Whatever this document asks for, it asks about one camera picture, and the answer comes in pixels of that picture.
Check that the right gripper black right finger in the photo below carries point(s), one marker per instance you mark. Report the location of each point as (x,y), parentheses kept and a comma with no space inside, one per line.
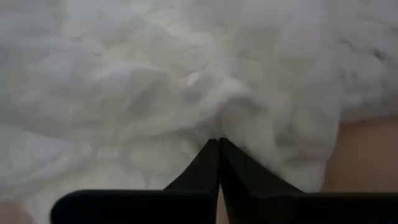
(280,208)

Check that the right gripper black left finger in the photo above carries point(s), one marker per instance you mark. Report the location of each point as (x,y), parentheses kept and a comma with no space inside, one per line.
(174,207)

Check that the white fluffy blanket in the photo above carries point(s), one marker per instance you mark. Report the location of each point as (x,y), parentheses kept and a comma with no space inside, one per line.
(155,77)

